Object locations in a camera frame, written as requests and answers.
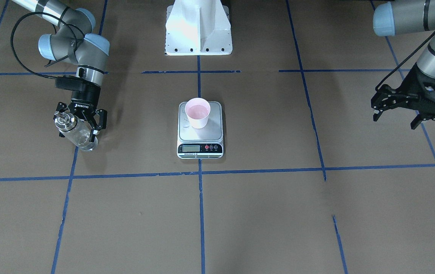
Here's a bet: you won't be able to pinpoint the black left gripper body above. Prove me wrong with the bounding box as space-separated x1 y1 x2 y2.
372 65 435 120

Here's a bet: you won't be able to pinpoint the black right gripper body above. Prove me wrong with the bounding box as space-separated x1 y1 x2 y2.
55 76 101 114

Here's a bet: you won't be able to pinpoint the glass sauce bottle metal spout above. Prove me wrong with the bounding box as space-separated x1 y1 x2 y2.
54 111 98 151

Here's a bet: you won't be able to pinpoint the pink paper cup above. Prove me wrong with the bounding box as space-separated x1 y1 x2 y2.
184 98 211 129

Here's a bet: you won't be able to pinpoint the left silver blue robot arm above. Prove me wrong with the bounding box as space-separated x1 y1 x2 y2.
371 0 435 129

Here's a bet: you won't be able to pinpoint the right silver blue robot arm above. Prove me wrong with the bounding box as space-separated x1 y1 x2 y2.
10 0 110 140

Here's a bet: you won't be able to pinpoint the digital kitchen scale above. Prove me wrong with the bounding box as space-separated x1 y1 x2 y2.
176 101 224 158

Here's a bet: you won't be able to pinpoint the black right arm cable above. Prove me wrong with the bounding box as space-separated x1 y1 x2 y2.
10 12 79 80

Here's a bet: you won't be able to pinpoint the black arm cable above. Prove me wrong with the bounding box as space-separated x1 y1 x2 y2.
375 8 435 92
10 12 79 80

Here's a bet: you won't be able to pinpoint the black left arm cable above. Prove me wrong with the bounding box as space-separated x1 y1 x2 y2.
375 8 435 92

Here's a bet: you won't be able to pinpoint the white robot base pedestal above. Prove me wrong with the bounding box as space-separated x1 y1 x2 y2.
164 0 233 56

